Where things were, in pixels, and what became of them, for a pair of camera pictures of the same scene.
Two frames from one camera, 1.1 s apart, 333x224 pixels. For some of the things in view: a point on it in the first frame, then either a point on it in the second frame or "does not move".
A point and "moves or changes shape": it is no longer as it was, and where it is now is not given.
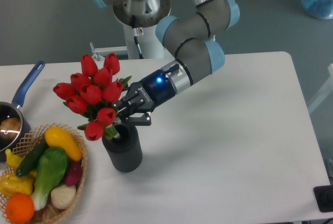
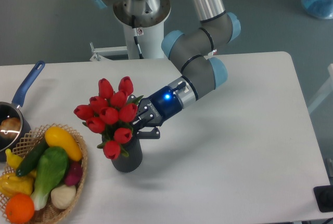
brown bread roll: (10, 127) does not move
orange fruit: (20, 208) does not move
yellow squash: (56, 137) does not move
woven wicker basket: (4, 219) does not move
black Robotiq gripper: (148, 94) to (155, 110)
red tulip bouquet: (94, 94) moves or changes shape
